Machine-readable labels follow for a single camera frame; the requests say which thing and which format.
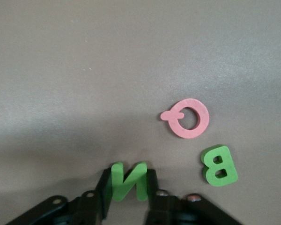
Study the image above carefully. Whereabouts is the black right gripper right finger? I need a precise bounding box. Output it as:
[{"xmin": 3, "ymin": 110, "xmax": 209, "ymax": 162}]
[{"xmin": 144, "ymin": 168, "xmax": 246, "ymax": 225}]

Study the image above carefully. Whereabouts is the green foam letter B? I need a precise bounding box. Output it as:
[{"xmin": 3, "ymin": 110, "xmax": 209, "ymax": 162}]
[{"xmin": 199, "ymin": 144, "xmax": 239, "ymax": 188}]

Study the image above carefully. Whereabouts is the pink foam letter Q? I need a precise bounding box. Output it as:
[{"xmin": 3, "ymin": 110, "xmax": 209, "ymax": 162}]
[{"xmin": 159, "ymin": 97, "xmax": 210, "ymax": 139}]

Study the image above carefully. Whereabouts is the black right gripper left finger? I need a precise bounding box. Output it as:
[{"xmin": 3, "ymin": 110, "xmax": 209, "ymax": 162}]
[{"xmin": 4, "ymin": 168, "xmax": 114, "ymax": 225}]

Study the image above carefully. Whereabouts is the green foam letter N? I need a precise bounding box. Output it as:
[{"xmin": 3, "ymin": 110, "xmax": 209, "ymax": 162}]
[{"xmin": 110, "ymin": 161, "xmax": 148, "ymax": 203}]

